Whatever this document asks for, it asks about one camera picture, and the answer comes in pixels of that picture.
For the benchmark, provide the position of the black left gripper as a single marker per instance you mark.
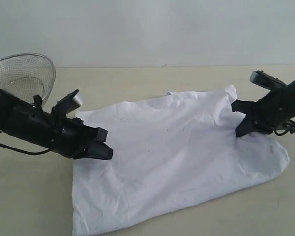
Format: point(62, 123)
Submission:
point(72, 139)

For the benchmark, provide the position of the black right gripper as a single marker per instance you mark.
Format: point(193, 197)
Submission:
point(271, 114)

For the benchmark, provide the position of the white t-shirt with red print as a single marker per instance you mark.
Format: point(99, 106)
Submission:
point(169, 153)

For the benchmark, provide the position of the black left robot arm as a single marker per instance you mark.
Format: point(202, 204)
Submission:
point(21, 119)

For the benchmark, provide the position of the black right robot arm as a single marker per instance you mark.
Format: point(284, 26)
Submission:
point(273, 113)

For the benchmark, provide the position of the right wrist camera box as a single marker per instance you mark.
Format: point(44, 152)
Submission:
point(266, 81)

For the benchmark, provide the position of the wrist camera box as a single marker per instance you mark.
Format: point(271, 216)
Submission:
point(266, 81)
point(68, 104)

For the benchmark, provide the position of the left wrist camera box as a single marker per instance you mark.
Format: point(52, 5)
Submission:
point(68, 104)

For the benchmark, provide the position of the metal wire mesh basket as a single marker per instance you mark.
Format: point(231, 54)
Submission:
point(26, 75)

